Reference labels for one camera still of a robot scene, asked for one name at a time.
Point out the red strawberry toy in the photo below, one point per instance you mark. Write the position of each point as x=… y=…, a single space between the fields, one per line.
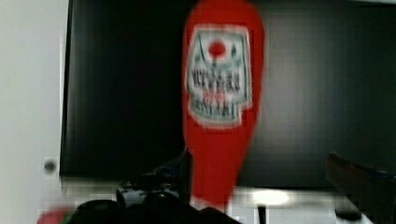
x=55 y=216

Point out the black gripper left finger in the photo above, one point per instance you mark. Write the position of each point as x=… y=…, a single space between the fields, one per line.
x=147 y=192

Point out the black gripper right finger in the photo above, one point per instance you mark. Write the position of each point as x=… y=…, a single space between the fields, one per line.
x=371 y=191

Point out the red ketchup bottle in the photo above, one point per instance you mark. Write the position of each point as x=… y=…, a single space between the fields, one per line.
x=221 y=84

